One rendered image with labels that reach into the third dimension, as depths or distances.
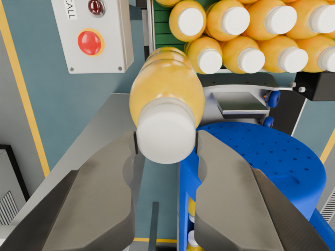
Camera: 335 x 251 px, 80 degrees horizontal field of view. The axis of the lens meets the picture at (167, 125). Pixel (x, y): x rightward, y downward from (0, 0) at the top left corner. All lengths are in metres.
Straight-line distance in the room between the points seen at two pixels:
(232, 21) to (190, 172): 0.27
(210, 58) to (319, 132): 1.77
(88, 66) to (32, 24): 1.33
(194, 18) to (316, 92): 0.35
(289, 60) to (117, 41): 0.29
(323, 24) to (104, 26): 0.34
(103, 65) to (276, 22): 0.29
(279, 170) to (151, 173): 1.59
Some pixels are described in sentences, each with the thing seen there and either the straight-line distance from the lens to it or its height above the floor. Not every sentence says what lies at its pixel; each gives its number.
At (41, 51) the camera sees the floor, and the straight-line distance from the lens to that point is 1.71.
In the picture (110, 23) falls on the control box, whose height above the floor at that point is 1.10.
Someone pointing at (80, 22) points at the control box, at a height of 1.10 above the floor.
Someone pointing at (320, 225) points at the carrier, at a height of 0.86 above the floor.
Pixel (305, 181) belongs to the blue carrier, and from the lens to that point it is 0.43.
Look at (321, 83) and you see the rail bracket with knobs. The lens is 0.58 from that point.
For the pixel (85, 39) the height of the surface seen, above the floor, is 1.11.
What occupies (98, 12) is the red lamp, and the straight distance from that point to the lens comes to 0.36.
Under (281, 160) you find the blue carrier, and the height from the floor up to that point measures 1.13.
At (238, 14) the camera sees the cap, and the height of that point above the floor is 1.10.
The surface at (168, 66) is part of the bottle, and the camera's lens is 0.17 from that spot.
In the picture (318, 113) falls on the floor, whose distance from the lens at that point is 1.97.
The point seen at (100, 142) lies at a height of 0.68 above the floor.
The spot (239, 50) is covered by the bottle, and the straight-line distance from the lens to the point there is 0.41.
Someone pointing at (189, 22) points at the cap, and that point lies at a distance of 0.35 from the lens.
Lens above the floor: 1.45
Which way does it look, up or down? 62 degrees down
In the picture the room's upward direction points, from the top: 178 degrees counter-clockwise
